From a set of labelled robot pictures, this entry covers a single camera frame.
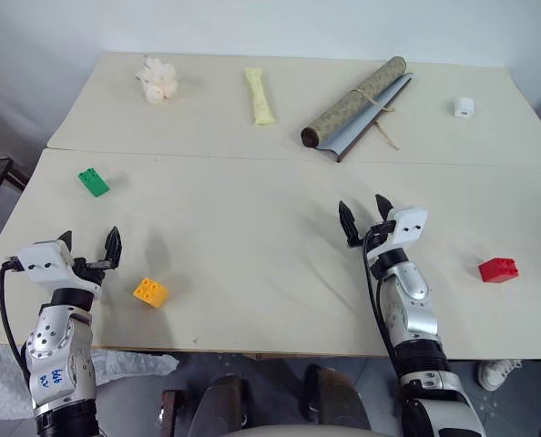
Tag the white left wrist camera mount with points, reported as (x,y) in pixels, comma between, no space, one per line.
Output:
(43,265)

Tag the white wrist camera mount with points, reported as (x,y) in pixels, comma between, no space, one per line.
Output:
(408,226)
(43,265)

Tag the white sneaker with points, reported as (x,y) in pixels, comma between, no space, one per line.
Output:
(498,373)

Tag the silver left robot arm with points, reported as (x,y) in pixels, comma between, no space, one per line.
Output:
(52,346)

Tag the rolled patterned paper scroll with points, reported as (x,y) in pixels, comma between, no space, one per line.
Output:
(352,109)

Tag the white crumpled flower bunch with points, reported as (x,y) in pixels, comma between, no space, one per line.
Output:
(157,81)

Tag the green toy brick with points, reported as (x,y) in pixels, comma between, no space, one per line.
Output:
(93,181)

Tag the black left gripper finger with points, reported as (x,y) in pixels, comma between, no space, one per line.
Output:
(66,238)
(113,248)

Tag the small white charger cube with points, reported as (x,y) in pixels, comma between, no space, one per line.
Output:
(462,107)

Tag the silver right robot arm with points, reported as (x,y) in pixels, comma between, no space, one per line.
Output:
(416,309)

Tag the yellow toy brick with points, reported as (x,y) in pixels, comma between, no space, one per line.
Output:
(150,291)

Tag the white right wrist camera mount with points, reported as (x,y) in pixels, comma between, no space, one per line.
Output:
(408,226)

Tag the pale yellow snack packet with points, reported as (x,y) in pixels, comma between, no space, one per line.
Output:
(260,96)

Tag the beige rounded robot torso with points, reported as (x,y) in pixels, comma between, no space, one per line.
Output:
(275,431)

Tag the clear bubble wrap sheet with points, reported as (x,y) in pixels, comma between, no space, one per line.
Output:
(115,366)

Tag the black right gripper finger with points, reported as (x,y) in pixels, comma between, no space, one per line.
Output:
(382,206)
(349,223)

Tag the red toy brick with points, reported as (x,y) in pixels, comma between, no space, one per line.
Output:
(499,269)

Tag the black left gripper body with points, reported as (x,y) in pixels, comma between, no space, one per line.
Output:
(88,272)

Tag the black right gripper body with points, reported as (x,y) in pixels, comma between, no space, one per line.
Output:
(377,234)

